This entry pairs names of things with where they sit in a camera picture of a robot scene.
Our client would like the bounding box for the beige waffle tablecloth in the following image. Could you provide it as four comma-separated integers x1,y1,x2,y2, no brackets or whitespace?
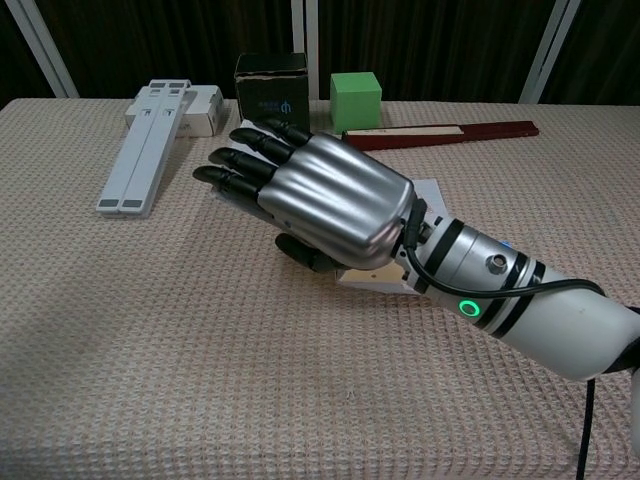
0,97,640,480

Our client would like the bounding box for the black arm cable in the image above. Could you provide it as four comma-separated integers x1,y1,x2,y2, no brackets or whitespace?
402,199,609,480

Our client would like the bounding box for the black cube box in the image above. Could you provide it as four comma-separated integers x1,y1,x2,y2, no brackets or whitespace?
233,52,311,134

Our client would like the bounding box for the green cube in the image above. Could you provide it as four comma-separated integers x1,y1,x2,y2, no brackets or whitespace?
329,71,384,132

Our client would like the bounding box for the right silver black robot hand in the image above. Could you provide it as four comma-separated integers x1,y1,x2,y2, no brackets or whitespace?
192,117,416,274

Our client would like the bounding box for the dark pleated curtain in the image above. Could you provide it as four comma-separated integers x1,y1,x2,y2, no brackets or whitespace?
539,0,640,107
29,0,296,100
0,0,56,109
317,0,559,104

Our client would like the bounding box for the white frame post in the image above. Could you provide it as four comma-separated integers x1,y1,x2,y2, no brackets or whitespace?
518,0,584,105
4,0,80,100
292,0,321,101

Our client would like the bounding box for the yellow cover lined notebook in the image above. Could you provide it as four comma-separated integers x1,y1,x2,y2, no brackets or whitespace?
209,117,444,296

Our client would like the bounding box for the dark red folded fan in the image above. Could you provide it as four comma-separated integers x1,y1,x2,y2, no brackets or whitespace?
341,119,541,151

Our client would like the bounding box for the white cardboard box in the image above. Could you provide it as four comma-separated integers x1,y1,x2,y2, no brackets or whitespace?
124,84,225,139

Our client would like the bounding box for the white folding stand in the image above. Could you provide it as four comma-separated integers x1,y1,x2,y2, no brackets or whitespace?
95,78,191,219

